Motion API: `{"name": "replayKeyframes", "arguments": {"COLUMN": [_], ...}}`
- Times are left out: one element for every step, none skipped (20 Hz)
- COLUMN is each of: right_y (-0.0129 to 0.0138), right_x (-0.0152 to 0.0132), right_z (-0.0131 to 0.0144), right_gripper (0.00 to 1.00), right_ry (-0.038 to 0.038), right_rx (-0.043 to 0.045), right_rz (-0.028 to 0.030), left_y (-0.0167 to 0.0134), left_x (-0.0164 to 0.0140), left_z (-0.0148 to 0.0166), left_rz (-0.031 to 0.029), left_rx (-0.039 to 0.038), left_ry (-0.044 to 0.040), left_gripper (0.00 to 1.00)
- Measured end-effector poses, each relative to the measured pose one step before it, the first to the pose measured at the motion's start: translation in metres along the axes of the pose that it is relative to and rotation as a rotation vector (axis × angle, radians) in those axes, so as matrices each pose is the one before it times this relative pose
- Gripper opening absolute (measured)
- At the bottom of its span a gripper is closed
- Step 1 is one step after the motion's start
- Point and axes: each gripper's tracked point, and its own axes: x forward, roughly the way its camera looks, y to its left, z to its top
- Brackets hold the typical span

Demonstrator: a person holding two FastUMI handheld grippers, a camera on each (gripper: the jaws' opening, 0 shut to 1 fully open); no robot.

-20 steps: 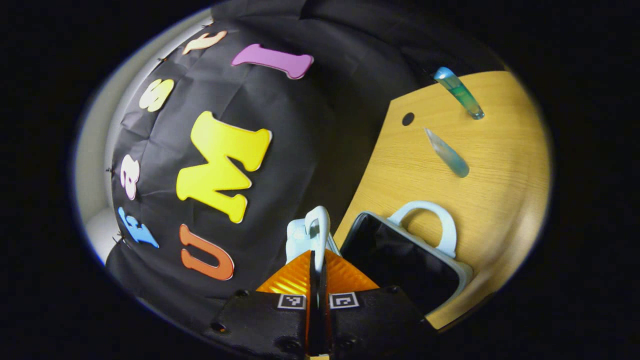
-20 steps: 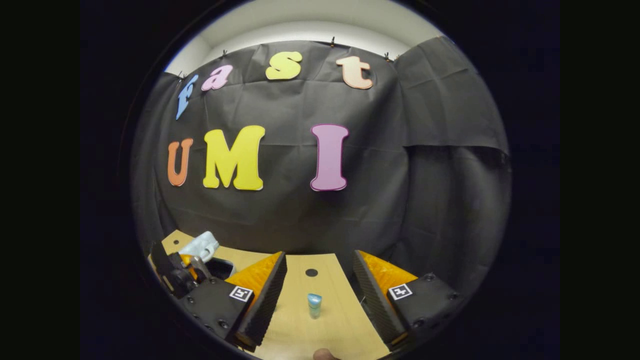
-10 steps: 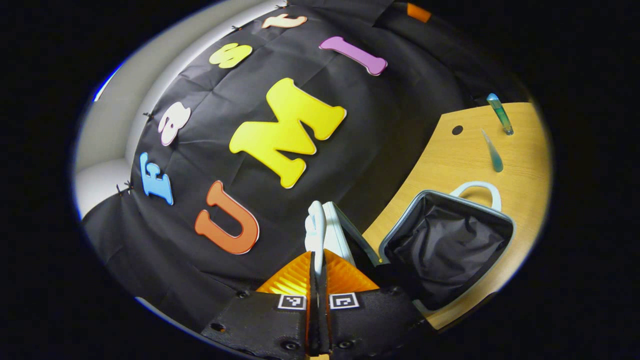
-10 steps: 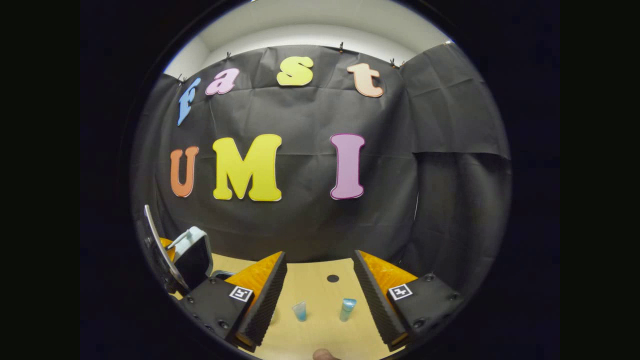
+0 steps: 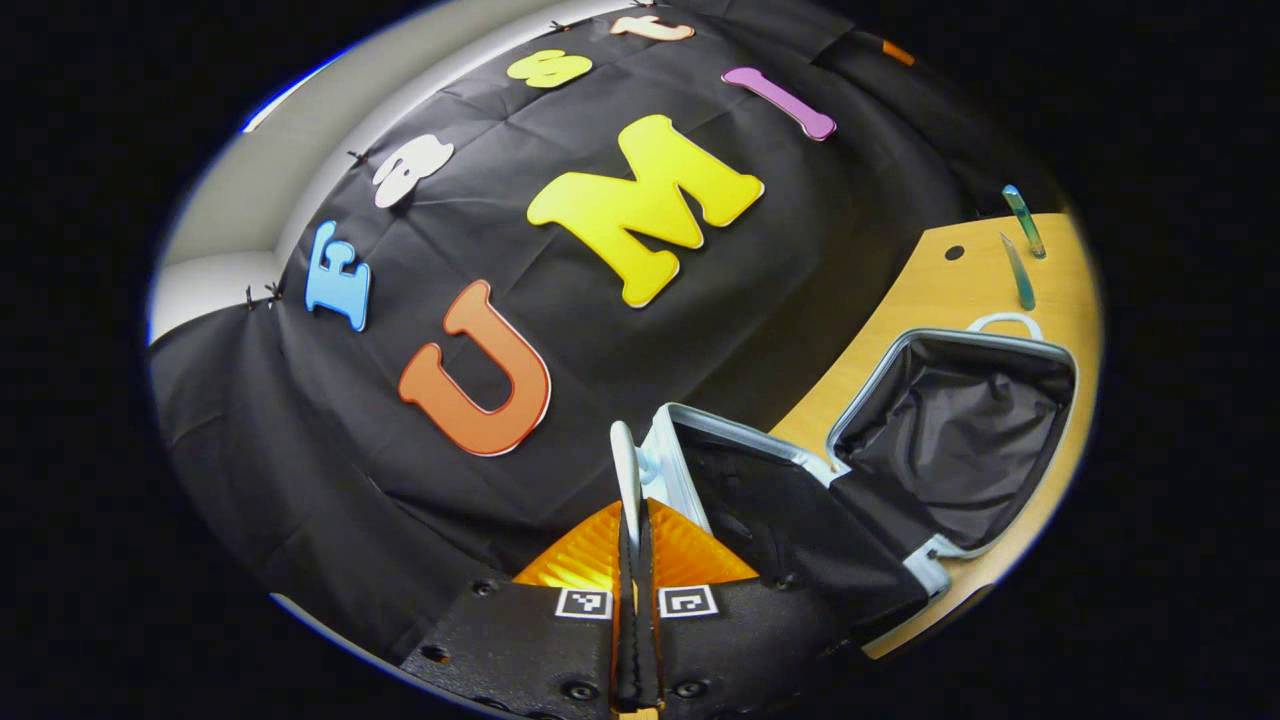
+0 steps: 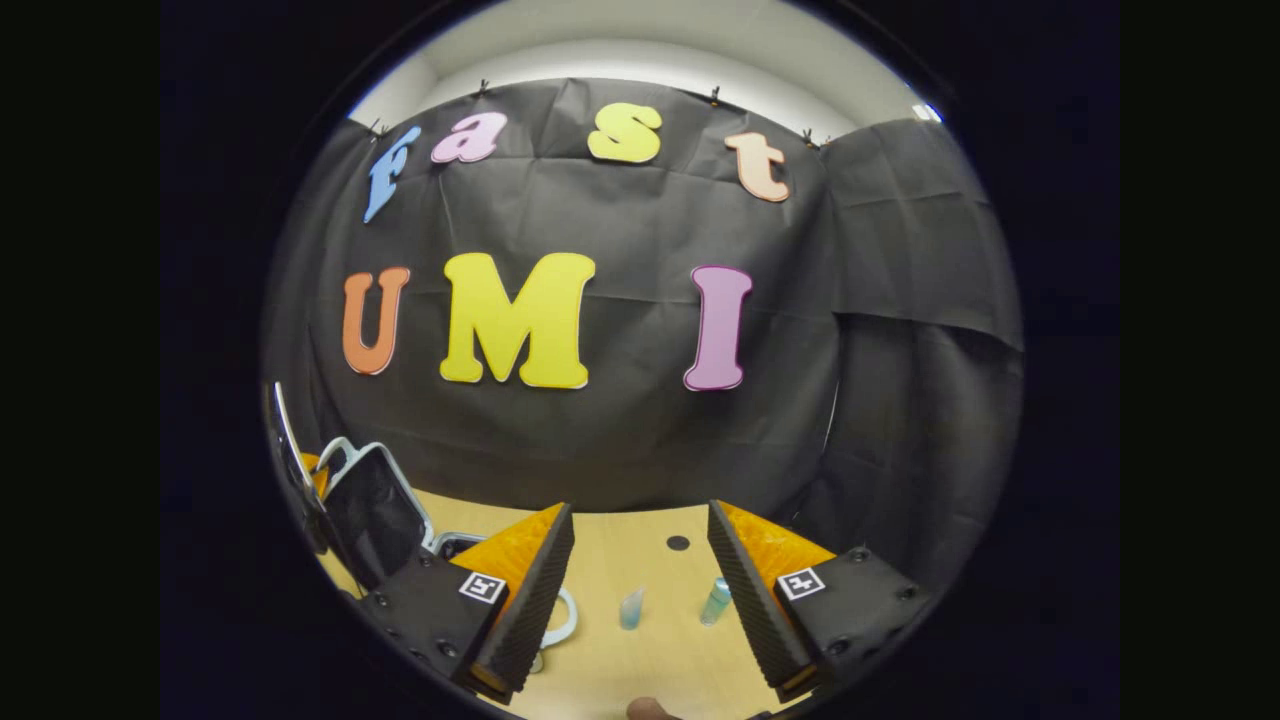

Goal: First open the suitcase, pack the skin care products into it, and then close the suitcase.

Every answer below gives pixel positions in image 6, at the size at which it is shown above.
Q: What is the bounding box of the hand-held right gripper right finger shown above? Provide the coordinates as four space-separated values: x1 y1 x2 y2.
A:
707 500 933 704

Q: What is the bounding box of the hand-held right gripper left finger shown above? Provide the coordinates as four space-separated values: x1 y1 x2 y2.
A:
362 503 576 706

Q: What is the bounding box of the small white suitcase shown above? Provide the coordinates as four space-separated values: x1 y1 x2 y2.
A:
312 436 579 673

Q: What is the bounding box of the black backdrop cloth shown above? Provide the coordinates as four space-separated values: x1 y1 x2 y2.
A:
262 78 1025 601

